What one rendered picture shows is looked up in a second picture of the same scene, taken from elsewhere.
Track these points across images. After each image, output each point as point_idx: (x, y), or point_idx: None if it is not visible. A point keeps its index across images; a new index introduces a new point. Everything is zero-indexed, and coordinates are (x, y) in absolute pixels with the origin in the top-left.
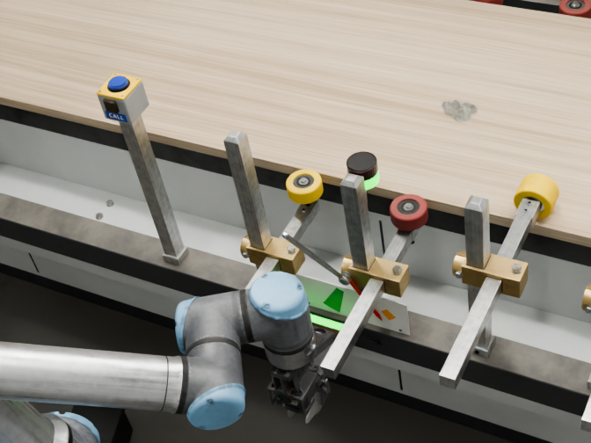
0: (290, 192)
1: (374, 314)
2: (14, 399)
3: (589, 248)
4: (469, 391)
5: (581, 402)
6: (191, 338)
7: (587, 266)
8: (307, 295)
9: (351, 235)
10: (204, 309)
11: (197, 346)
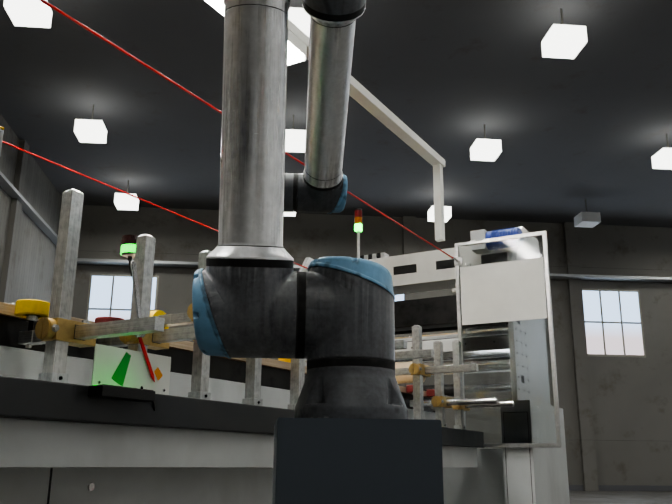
0: (39, 302)
1: (148, 377)
2: (348, 93)
3: (185, 355)
4: (187, 466)
5: (257, 414)
6: (288, 174)
7: (183, 374)
8: (99, 372)
9: (144, 287)
10: None
11: (298, 173)
